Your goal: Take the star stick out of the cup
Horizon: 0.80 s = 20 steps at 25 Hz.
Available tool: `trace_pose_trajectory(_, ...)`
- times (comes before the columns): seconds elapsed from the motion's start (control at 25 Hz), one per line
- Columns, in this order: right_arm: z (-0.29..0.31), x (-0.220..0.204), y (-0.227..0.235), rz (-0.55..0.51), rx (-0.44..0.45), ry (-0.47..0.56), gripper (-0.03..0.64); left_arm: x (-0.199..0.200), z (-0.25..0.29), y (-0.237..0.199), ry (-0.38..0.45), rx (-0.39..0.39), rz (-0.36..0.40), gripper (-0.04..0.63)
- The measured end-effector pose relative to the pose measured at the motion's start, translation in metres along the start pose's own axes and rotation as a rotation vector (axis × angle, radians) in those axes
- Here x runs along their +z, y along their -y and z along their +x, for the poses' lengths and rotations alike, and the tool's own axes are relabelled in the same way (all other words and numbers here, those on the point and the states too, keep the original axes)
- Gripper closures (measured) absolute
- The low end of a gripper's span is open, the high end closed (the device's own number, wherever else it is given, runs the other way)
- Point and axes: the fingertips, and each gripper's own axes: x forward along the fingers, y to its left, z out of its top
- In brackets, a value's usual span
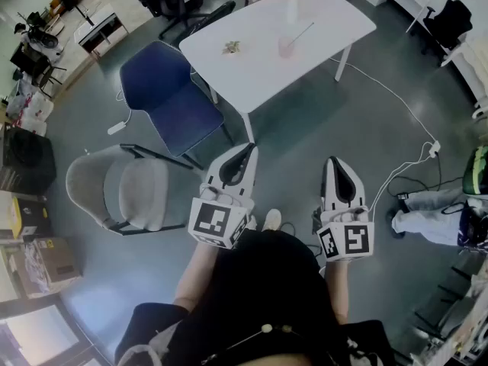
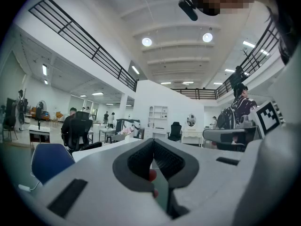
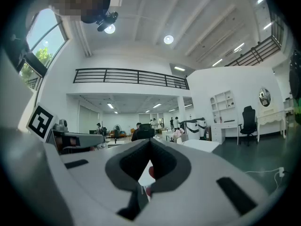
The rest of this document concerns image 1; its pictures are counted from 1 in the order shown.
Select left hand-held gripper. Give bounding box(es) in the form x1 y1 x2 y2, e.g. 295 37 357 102
188 143 260 250

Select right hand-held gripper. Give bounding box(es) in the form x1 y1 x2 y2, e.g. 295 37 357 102
316 156 373 262

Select teal star-tipped plastic stick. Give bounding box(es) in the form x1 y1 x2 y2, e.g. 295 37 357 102
287 22 315 48

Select person's right forearm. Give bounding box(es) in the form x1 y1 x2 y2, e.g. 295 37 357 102
323 259 351 326

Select person's left forearm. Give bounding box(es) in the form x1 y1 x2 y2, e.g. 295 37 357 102
173 240 219 314

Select white table leg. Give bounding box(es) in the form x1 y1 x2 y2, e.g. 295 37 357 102
334 46 352 82
242 111 255 144

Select light grey upholstered chair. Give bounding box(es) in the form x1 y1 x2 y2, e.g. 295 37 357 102
65 144 195 237

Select blue upholstered chair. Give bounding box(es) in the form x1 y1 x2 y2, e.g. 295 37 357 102
118 40 236 171

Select person's black clothing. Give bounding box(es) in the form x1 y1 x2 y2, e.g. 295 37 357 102
114 229 390 366

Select green black helmet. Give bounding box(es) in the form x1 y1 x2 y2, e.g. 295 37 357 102
462 146 488 196

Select black slatted chair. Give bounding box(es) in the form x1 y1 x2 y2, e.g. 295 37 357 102
178 0 237 49

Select white vase with pink flowers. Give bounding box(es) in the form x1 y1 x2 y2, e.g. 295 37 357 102
272 0 310 25

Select brown cardboard box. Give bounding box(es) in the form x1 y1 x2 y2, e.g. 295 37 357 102
22 236 83 294

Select low white wooden table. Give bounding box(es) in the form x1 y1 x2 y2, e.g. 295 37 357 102
73 3 130 57

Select small black box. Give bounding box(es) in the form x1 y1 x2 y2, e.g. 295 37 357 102
17 198 53 236

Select black speaker box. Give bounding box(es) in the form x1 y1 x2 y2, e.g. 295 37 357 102
2 126 58 196

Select white red plastic bags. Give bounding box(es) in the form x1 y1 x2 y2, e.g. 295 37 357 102
5 88 55 136

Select black floor fan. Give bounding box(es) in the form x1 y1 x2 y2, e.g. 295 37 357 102
32 28 62 55

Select black metal side chair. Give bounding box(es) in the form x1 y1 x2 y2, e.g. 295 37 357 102
9 42 68 92

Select yellow box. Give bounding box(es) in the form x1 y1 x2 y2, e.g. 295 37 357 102
0 195 22 240

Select black cable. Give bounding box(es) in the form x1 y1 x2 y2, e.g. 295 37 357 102
387 153 467 202

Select long white cable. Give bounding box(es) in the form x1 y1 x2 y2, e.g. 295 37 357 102
327 56 438 144

